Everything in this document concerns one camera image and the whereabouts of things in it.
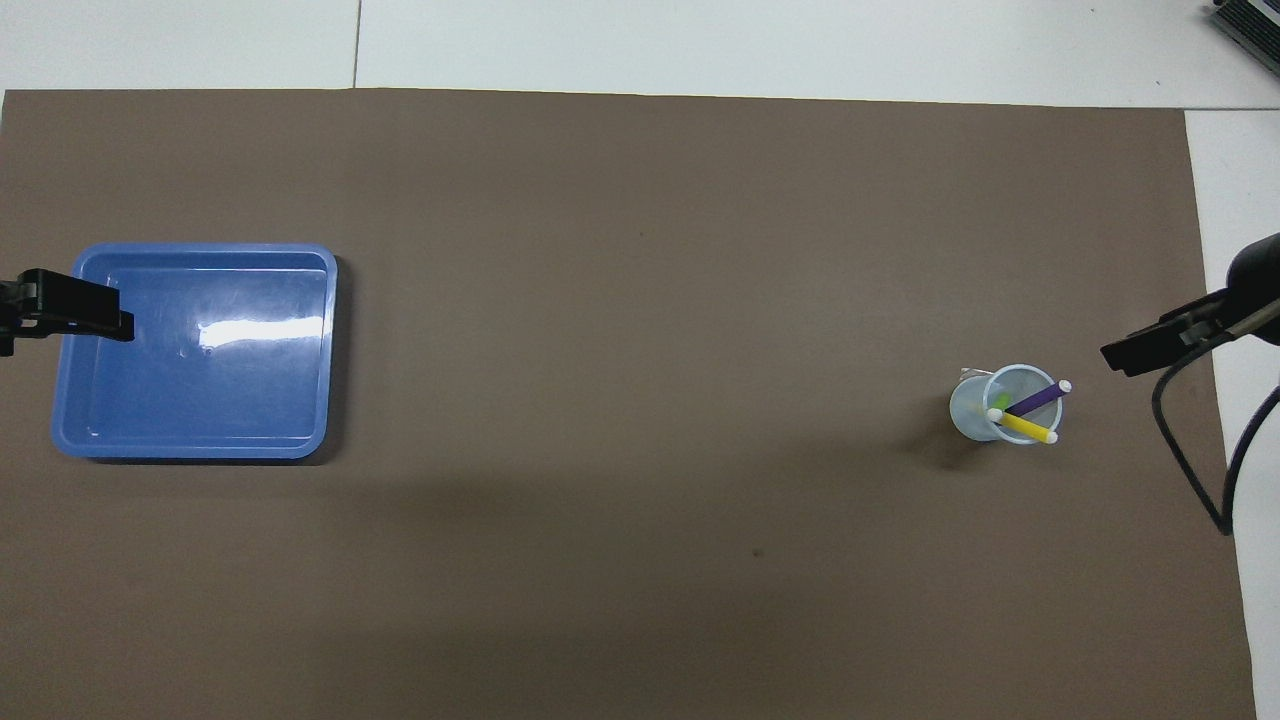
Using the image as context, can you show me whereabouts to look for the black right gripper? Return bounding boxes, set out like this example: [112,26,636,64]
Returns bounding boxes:
[1100,232,1280,378]

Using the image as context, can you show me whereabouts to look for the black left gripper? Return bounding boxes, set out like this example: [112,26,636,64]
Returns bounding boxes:
[0,268,134,357]

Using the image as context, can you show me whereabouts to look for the purple pen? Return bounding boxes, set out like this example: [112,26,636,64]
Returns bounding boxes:
[1005,379,1073,419]

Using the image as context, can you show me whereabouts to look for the yellow pen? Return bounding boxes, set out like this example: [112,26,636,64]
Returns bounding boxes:
[987,407,1059,445]

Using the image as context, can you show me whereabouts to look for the blue plastic tray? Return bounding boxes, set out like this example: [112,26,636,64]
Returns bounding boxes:
[51,243,339,461]

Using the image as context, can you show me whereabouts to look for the translucent plastic cup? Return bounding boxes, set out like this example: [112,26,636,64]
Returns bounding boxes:
[949,364,1063,445]

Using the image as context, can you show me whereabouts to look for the grey ribbed device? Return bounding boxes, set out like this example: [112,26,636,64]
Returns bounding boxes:
[1205,0,1280,61]

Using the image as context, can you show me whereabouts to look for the brown table mat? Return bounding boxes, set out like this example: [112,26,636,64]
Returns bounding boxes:
[0,88,1258,720]

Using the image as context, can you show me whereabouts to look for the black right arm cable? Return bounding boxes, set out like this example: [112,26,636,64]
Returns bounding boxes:
[1152,300,1280,536]

